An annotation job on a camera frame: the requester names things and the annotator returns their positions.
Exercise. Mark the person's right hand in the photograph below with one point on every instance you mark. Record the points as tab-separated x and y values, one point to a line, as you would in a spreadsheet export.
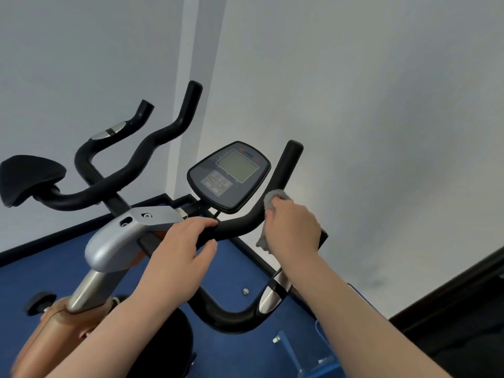
293	232

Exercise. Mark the person's left hand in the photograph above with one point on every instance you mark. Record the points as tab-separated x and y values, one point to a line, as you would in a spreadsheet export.
171	263

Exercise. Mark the person's right fingers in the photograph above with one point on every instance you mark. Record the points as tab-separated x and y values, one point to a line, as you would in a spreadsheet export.
284	203

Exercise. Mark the person's left thumb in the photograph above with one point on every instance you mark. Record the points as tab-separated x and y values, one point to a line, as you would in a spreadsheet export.
208	252

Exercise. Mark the grey cleaning cloth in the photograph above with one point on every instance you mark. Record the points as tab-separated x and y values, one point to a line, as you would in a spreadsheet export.
268	198

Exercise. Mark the black padded elbow rest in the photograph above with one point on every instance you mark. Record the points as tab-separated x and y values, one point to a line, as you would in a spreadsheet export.
27	177

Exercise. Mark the person's left forearm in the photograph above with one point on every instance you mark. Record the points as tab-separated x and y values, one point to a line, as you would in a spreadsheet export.
114	338

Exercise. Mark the person's right forearm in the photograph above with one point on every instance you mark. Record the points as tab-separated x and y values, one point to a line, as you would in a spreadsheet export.
354	322

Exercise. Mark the grey bike console display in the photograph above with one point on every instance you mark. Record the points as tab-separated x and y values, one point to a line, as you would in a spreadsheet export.
232	181

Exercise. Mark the silver pulse sensor plate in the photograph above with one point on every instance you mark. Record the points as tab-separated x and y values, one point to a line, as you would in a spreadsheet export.
271	297
107	131

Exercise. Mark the black flywheel cover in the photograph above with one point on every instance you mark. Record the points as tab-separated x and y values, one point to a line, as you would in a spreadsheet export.
169	350

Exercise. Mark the blue spray bottle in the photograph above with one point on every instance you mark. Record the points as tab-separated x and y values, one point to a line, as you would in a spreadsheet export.
311	362

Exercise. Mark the black adjustment knob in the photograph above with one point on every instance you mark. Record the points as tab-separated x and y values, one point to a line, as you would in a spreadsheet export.
39	303

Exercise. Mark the black exercise machine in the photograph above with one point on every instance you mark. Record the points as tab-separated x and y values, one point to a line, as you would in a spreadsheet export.
456	322

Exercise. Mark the silver bike post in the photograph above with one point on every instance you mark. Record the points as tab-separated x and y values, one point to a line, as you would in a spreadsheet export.
92	289

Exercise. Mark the orange bike frame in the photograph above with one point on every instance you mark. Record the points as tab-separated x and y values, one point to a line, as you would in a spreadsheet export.
51	338

